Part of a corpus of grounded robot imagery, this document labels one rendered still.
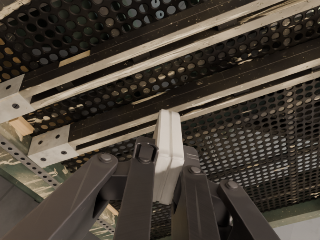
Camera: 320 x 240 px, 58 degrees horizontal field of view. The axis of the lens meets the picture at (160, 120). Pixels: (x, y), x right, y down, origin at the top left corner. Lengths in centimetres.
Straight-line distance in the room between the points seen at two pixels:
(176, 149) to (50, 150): 70
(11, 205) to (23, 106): 138
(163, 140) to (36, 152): 71
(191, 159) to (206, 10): 48
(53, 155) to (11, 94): 22
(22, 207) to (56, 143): 131
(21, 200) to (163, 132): 193
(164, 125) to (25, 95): 55
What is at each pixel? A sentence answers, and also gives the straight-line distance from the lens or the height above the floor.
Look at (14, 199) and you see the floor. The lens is 205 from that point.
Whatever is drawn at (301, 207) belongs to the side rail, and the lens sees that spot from 150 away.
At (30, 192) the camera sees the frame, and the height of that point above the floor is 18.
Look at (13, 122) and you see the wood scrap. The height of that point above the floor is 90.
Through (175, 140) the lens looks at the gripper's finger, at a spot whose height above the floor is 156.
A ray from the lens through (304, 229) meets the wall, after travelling 345.
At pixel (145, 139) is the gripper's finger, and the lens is 18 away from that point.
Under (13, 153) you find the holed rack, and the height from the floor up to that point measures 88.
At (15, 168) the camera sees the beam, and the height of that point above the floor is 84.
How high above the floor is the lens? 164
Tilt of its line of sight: 34 degrees down
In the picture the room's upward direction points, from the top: 101 degrees clockwise
